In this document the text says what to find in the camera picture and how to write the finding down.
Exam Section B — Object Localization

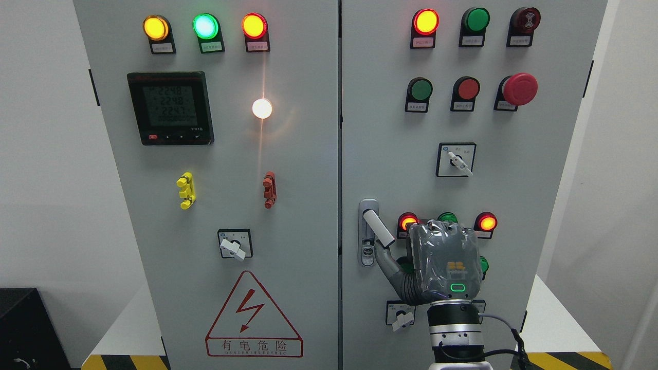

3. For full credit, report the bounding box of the black digital power meter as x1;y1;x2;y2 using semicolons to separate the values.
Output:
126;71;214;145

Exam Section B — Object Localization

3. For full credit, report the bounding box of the green push button lower right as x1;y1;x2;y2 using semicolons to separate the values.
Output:
480;256;490;281

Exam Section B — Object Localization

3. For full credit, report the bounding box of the grey left cabinet door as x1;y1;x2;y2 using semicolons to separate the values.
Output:
74;1;339;369

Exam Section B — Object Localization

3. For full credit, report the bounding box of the grey cabinet door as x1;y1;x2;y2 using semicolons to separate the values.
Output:
74;1;339;369
341;1;607;369

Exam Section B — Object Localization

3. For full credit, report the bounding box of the red lit indicator lower right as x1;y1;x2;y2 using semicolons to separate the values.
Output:
473;212;498;239

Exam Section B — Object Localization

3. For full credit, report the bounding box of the black key selector switch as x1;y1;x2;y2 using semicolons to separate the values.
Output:
471;299;486;314

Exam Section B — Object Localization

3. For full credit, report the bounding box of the grey right cabinet door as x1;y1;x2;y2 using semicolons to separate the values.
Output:
341;1;607;369

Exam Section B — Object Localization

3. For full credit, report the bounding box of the left door rotary selector switch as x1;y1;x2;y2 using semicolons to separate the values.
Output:
217;229;253;262

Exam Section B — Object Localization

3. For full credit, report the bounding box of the yellow indicator light top left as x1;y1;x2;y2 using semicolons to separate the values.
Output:
142;14;176;54

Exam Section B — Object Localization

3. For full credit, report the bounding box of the silver door handle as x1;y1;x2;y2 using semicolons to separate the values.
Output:
357;198;395;267

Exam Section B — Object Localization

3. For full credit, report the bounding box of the green indicator top right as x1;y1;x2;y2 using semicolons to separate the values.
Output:
459;7;490;47

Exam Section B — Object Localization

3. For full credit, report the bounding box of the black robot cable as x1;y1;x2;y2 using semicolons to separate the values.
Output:
476;312;533;370

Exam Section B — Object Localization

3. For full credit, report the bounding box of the green push button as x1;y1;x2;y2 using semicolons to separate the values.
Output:
396;256;414;273
405;77;433;113
480;256;490;281

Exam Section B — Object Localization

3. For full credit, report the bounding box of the red lit indicator top right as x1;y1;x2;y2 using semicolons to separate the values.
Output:
410;8;440;49

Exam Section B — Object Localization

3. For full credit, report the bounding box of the green lit indicator light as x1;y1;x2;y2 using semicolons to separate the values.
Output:
192;13;224;53

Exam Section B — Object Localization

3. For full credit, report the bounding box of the upper right rotary selector switch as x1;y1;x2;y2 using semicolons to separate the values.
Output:
435;142;477;177

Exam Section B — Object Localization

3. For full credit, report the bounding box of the red lit indicator lower left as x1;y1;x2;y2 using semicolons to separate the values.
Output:
396;212;420;239

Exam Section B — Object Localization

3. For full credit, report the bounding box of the green indicator lower middle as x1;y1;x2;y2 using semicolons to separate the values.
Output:
437;212;459;223

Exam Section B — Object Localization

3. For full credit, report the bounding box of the red push button upper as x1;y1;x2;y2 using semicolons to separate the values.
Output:
450;76;480;112

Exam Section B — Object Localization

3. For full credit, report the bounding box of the black box bottom left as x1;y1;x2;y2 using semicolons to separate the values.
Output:
1;288;70;369

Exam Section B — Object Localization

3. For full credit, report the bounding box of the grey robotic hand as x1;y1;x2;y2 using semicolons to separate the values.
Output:
375;219;483;305

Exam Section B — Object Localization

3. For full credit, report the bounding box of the green push button lower left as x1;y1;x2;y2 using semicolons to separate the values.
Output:
396;256;414;273

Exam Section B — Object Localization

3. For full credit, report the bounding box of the red terminal connector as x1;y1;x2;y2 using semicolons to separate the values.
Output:
262;171;277;209

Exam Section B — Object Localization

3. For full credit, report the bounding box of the red triangle warning sticker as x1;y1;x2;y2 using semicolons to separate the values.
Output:
205;271;303;358

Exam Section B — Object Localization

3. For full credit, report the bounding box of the red lit indicator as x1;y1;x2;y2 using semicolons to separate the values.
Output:
473;212;498;239
396;212;420;239
410;8;440;49

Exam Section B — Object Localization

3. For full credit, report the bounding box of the dark red buzzer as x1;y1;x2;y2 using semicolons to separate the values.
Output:
507;7;541;47

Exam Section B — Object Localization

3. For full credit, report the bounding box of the red emergency stop button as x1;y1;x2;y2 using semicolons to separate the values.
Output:
493;72;538;112

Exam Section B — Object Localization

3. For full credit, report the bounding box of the yellow terminal connector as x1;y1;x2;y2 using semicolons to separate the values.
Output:
176;172;196;209

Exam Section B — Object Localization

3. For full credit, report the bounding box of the bottom white rotary selector switch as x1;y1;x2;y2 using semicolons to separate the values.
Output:
386;300;416;332

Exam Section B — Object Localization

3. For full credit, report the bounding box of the green push button upper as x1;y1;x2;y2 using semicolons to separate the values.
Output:
405;77;433;113

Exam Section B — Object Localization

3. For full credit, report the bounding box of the red-orange indicator light left door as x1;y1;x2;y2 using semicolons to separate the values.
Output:
242;12;270;52

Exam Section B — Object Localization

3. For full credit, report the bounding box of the white lit indicator light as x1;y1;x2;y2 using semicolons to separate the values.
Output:
251;98;273;120

